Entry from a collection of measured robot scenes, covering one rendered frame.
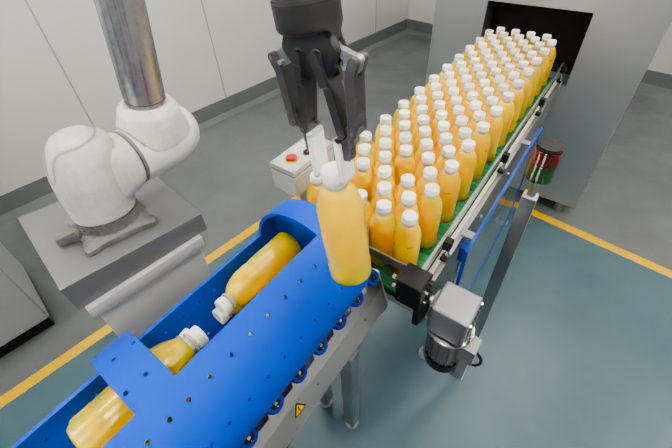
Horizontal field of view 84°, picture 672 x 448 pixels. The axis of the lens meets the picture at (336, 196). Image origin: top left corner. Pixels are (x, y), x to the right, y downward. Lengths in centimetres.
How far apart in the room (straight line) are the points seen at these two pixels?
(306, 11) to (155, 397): 55
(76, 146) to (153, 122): 18
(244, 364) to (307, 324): 13
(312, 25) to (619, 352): 215
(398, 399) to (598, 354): 98
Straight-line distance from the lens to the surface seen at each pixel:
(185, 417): 66
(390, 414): 188
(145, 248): 109
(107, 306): 114
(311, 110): 50
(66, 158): 102
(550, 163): 103
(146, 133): 107
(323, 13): 42
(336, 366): 101
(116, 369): 69
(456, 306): 112
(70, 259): 114
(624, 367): 230
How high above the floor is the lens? 178
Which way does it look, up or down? 41 degrees down
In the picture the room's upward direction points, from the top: 3 degrees counter-clockwise
